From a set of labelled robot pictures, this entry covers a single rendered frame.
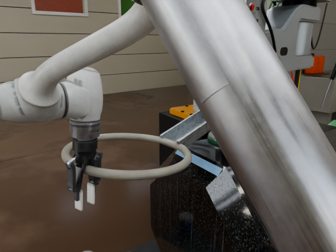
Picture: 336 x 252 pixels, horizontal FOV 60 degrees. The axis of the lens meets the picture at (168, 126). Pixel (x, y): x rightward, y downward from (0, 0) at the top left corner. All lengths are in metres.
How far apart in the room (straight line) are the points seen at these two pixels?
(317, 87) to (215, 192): 3.39
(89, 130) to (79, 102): 0.09
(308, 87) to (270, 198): 4.25
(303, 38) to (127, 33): 1.51
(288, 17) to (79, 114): 1.30
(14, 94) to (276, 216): 0.65
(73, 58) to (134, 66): 7.50
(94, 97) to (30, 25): 6.33
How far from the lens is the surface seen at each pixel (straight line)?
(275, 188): 0.29
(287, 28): 1.77
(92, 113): 0.87
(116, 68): 7.89
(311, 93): 4.52
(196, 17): 0.31
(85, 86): 0.85
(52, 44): 7.25
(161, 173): 0.94
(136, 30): 0.64
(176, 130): 1.35
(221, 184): 1.26
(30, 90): 0.76
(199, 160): 1.36
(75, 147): 0.92
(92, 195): 1.02
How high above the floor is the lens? 1.34
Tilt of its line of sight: 16 degrees down
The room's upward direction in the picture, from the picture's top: straight up
